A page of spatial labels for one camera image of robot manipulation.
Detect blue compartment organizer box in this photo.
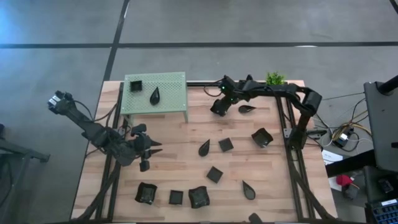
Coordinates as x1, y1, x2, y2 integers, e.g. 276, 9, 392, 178
365, 198, 398, 224

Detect black floor stand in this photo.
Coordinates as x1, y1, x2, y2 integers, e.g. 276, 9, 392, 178
0, 123, 51, 218

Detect black wavy square plate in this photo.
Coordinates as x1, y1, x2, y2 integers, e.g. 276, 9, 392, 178
251, 127, 274, 149
188, 185, 211, 210
248, 212, 264, 224
134, 182, 158, 205

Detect white paper sheet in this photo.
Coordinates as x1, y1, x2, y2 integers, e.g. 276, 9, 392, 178
322, 149, 343, 166
328, 177, 343, 191

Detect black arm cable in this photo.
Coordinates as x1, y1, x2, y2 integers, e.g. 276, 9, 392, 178
73, 99, 119, 124
203, 79, 225, 98

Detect small power supply box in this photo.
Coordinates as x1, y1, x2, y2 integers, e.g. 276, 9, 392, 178
331, 133, 349, 148

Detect black case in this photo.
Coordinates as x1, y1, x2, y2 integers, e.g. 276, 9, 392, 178
363, 164, 398, 203

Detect red cloth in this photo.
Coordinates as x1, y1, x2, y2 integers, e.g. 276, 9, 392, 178
335, 174, 353, 187

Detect black small square plate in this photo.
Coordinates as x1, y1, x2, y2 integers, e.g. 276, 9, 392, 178
218, 137, 234, 153
169, 190, 184, 206
129, 80, 143, 93
206, 166, 224, 184

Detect yellow cable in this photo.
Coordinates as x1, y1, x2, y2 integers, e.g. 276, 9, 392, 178
331, 110, 373, 141

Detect black stand base bar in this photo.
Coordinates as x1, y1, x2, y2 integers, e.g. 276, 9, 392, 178
325, 149, 376, 178

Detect grey metal stand panel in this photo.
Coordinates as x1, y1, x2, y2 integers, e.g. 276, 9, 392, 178
363, 80, 398, 174

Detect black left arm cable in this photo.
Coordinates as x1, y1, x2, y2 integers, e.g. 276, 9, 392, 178
73, 99, 119, 124

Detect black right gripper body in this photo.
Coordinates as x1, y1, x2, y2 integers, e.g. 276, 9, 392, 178
217, 95, 234, 110

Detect green plant in white pot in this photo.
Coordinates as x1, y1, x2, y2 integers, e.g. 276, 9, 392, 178
265, 71, 286, 86

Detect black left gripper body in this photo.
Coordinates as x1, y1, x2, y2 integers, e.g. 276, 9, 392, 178
127, 123, 153, 172

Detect black pole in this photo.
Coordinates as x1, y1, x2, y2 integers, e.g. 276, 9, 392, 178
377, 74, 398, 95

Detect dark grey object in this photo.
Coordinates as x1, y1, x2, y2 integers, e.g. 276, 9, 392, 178
341, 185, 360, 200

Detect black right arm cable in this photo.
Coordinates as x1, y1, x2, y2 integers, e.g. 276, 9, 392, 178
203, 79, 225, 98

